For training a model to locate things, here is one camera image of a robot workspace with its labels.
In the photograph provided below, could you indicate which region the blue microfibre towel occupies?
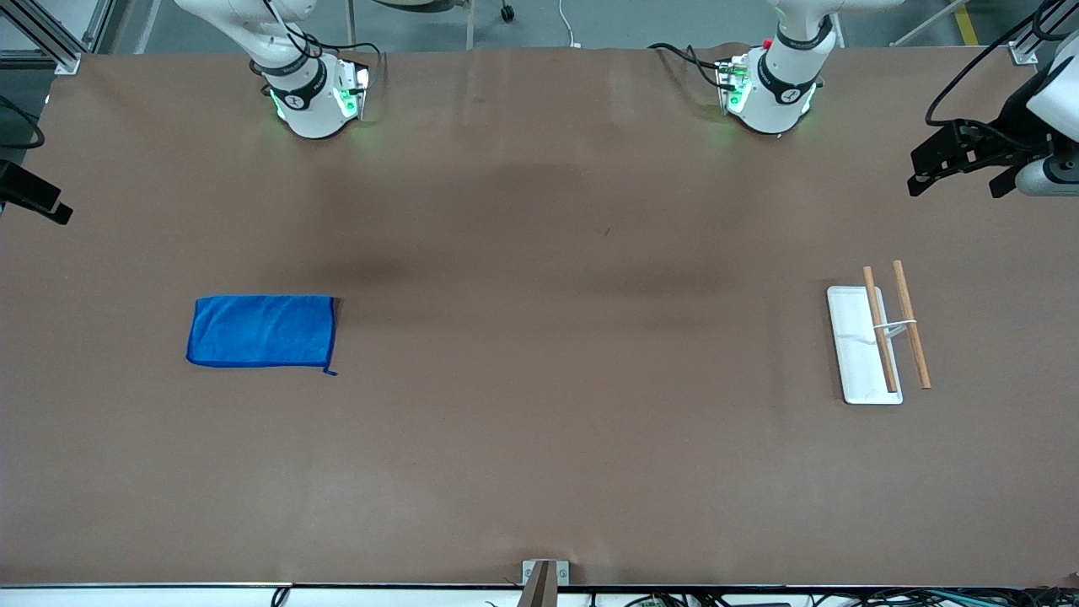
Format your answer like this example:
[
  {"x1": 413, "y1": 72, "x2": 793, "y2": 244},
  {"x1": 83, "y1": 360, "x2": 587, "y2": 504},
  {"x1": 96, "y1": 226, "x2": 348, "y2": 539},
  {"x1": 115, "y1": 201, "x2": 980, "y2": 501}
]
[{"x1": 185, "y1": 294, "x2": 340, "y2": 377}]

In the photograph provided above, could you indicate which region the white rack base tray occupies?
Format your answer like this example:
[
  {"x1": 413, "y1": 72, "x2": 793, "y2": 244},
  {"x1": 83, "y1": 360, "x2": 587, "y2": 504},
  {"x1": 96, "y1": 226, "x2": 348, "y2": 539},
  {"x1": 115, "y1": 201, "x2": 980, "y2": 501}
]
[{"x1": 826, "y1": 285, "x2": 905, "y2": 406}]

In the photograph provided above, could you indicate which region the brown table cover sheet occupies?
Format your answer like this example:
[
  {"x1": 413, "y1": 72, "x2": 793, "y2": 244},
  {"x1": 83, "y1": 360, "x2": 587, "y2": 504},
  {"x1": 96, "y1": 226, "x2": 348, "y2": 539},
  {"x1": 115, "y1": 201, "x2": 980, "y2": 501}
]
[{"x1": 0, "y1": 42, "x2": 1079, "y2": 589}]

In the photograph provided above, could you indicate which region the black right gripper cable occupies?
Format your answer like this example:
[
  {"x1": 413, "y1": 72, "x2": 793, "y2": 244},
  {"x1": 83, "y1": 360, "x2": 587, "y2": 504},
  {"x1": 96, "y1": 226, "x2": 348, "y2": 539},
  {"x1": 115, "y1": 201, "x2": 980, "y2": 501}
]
[{"x1": 0, "y1": 96, "x2": 45, "y2": 152}]

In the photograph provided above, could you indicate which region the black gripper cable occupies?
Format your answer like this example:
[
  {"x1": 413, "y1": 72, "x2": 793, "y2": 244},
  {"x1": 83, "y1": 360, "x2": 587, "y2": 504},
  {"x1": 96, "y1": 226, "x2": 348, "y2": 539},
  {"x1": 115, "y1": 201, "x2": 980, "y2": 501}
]
[
  {"x1": 0, "y1": 96, "x2": 45, "y2": 152},
  {"x1": 925, "y1": 0, "x2": 1079, "y2": 129}
]

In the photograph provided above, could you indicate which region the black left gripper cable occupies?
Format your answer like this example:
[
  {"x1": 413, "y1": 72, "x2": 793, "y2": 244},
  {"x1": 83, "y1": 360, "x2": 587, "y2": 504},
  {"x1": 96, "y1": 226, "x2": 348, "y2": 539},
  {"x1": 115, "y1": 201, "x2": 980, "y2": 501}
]
[{"x1": 925, "y1": 0, "x2": 1079, "y2": 129}]

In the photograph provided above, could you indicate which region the aluminium frame profile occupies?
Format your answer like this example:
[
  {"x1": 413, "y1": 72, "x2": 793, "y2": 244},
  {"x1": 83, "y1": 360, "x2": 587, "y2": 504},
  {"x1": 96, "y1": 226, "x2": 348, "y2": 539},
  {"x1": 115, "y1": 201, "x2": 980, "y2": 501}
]
[{"x1": 0, "y1": 0, "x2": 83, "y2": 76}]

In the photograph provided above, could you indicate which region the black left arm base cable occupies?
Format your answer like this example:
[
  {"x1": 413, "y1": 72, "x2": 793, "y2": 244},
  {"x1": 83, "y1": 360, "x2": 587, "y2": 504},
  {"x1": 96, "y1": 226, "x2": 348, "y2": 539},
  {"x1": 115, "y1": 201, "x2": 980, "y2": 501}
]
[{"x1": 647, "y1": 42, "x2": 727, "y2": 90}]

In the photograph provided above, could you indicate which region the white table edge rail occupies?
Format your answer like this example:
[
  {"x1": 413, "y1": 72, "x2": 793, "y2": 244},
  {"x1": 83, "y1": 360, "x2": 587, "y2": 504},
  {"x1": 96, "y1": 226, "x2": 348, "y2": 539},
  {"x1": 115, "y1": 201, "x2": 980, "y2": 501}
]
[{"x1": 0, "y1": 582, "x2": 1079, "y2": 607}]

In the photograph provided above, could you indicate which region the cable bundle under table edge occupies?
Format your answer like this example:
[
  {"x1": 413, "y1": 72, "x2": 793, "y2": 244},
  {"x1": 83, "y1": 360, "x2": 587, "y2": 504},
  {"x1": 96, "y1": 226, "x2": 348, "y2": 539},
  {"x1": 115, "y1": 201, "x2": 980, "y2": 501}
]
[{"x1": 590, "y1": 588, "x2": 1079, "y2": 607}]

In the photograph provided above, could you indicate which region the grey camera mount plate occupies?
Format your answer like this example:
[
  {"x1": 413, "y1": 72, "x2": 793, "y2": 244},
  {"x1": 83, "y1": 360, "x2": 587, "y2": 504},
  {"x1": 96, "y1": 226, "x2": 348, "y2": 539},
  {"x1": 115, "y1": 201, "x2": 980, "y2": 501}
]
[{"x1": 522, "y1": 560, "x2": 571, "y2": 588}]

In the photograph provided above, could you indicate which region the brown camera mount post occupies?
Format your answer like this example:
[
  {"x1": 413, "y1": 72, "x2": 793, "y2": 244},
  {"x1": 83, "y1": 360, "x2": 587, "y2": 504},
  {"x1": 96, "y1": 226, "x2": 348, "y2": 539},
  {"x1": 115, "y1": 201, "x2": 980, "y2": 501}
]
[{"x1": 517, "y1": 561, "x2": 559, "y2": 607}]

